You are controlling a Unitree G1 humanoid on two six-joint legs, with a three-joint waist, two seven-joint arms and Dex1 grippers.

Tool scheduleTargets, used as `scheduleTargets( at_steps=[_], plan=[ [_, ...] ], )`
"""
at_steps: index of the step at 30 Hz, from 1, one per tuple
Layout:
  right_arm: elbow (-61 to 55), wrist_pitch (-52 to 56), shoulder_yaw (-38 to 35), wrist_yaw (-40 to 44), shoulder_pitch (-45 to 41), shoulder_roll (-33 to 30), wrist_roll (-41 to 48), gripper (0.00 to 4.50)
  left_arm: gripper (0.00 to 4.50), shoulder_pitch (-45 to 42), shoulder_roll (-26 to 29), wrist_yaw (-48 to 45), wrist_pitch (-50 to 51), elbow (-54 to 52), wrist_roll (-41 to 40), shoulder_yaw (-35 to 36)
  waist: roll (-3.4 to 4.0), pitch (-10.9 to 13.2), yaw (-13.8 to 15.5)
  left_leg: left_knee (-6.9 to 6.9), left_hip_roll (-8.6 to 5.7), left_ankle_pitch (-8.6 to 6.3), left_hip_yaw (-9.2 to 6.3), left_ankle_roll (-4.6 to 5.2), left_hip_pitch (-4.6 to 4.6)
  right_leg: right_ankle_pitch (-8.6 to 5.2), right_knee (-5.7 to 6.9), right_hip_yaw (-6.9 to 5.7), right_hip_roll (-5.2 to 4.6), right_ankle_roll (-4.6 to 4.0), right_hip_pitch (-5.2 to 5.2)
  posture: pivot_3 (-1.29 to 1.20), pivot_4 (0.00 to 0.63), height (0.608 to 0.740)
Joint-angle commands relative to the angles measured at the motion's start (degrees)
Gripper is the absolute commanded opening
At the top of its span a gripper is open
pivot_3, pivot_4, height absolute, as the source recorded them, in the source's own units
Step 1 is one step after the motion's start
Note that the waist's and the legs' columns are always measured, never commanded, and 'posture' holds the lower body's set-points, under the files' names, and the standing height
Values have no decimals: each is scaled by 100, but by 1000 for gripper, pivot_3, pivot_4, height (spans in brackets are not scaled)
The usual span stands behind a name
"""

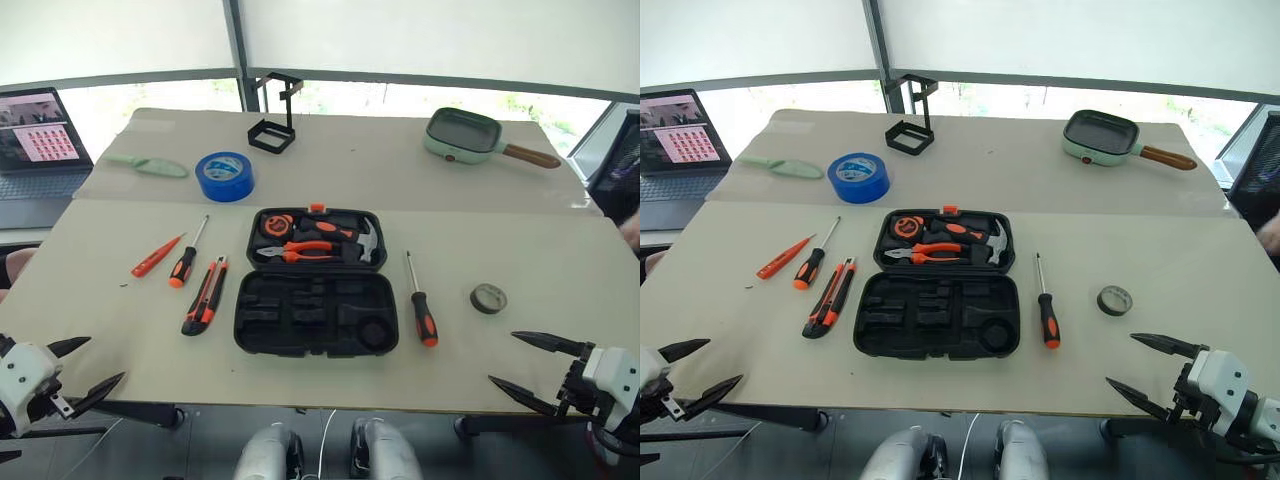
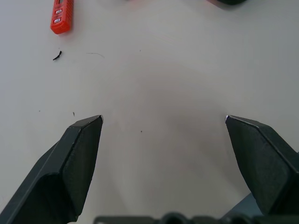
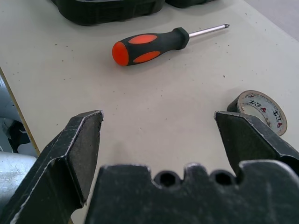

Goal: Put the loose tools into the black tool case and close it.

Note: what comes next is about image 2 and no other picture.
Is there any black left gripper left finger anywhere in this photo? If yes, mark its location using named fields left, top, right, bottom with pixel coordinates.
left=0, top=114, right=104, bottom=224

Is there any orange voltage tester pen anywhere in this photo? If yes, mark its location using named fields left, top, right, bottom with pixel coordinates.
left=50, top=0, right=73, bottom=35

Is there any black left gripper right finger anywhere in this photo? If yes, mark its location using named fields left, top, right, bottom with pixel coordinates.
left=225, top=114, right=299, bottom=217

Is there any black orange thick-handled screwdriver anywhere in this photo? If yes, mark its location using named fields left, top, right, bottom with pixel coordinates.
left=205, top=0, right=249, bottom=6

